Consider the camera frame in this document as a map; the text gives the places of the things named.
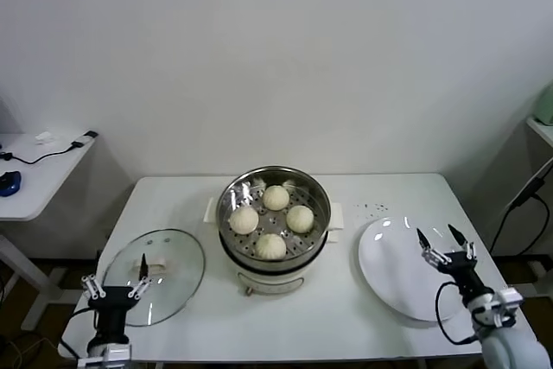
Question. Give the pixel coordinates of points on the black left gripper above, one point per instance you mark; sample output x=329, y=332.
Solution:
x=112, y=304

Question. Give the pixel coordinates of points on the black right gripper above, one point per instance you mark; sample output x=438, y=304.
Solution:
x=462, y=267

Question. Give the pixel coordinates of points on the round glass pot lid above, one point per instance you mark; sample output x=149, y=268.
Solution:
x=181, y=252

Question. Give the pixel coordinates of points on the white steamed baozi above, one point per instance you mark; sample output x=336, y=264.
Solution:
x=244, y=219
x=276, y=197
x=270, y=246
x=300, y=218

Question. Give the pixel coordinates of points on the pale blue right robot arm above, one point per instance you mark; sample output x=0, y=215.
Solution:
x=514, y=347

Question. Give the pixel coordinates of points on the perforated steel steamer basket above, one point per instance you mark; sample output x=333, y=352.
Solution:
x=311, y=196

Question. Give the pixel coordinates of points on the large white plate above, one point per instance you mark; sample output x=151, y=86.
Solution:
x=389, y=265

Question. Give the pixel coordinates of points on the white side table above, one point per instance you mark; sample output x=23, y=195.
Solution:
x=43, y=179

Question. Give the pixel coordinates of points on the blue computer mouse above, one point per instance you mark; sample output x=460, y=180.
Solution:
x=9, y=183

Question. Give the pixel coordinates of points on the white electric cooker base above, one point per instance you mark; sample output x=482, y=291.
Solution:
x=268, y=284

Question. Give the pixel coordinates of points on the white side desk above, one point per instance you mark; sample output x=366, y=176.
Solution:
x=542, y=130

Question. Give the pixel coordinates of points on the crumpled white tissue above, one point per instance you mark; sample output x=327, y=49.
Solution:
x=44, y=138

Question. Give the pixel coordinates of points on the pale green appliance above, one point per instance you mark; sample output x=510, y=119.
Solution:
x=546, y=105

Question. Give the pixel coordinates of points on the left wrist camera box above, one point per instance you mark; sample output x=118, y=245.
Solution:
x=117, y=352

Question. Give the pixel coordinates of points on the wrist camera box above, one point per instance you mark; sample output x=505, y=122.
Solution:
x=510, y=298
x=117, y=352

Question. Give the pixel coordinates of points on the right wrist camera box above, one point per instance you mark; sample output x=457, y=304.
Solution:
x=510, y=298

